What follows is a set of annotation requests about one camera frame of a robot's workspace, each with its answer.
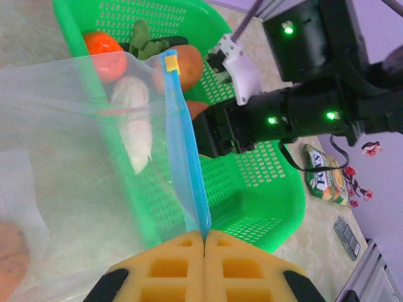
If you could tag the green plastic basket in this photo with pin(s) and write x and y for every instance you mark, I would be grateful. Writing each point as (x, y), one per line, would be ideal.
(261, 207)

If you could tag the orange-brown potato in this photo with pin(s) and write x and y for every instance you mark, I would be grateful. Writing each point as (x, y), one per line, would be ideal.
(12, 258)

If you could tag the dark eggplant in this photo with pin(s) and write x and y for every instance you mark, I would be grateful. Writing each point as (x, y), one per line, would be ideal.
(178, 41)

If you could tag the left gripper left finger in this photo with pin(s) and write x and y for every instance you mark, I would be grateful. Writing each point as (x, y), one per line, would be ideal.
(163, 273)

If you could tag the white radish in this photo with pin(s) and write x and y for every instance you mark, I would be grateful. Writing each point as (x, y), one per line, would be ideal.
(135, 126)

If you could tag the black flat device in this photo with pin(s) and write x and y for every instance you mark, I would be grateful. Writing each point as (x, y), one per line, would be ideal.
(346, 237)

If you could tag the green snack bag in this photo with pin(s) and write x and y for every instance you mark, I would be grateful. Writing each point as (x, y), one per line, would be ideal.
(327, 179)

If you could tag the aluminium frame post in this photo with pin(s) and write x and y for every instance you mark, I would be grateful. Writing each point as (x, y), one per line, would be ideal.
(277, 7)

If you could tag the aluminium side rail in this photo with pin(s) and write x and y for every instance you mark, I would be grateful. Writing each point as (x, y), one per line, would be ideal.
(378, 273)

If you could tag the orange tangerine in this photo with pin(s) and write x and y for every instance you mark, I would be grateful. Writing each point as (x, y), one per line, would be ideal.
(102, 47)

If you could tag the pinkish potato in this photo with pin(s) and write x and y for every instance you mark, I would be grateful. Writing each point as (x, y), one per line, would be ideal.
(195, 108)

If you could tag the yellow zipper slider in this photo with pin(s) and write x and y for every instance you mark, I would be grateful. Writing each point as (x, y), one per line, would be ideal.
(172, 64)

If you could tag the large tan potato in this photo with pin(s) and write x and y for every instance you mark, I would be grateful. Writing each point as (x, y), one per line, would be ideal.
(192, 66)

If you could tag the clear zip-top bag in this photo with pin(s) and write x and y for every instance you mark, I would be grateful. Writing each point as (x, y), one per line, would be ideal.
(63, 157)

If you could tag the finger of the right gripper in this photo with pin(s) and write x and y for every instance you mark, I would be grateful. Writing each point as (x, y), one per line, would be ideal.
(209, 119)
(211, 143)

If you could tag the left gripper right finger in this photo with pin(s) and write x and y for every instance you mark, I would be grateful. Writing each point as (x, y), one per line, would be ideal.
(248, 277)

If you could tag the green leafy vegetable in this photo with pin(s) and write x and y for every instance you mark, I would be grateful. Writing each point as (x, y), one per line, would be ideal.
(140, 34)

